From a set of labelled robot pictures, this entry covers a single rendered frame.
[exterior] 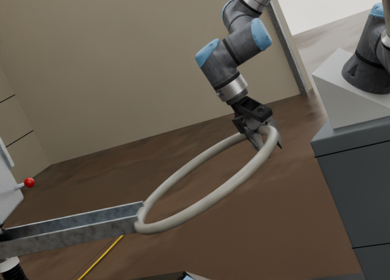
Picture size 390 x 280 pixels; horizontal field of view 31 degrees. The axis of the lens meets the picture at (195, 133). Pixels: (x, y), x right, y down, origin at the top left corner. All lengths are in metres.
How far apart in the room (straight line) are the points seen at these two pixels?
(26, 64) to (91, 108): 0.99
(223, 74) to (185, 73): 5.36
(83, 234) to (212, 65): 0.61
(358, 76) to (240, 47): 0.54
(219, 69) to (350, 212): 0.77
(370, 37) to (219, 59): 0.57
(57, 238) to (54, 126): 6.68
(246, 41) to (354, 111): 0.56
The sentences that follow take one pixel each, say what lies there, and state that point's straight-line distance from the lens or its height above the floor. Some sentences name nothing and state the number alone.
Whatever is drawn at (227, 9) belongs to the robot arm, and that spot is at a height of 1.38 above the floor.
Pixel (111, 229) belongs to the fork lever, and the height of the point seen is 0.97.
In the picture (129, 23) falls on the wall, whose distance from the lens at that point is 7.52.
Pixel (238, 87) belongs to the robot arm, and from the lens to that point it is 2.01.
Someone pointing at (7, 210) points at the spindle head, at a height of 1.12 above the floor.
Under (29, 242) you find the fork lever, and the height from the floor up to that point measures 1.02.
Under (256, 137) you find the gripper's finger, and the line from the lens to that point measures 2.05.
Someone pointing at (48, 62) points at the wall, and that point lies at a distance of 8.37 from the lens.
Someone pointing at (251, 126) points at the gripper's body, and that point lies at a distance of 2.04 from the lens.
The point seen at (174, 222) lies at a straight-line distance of 1.78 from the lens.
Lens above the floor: 1.54
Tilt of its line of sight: 13 degrees down
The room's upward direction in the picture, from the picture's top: 24 degrees counter-clockwise
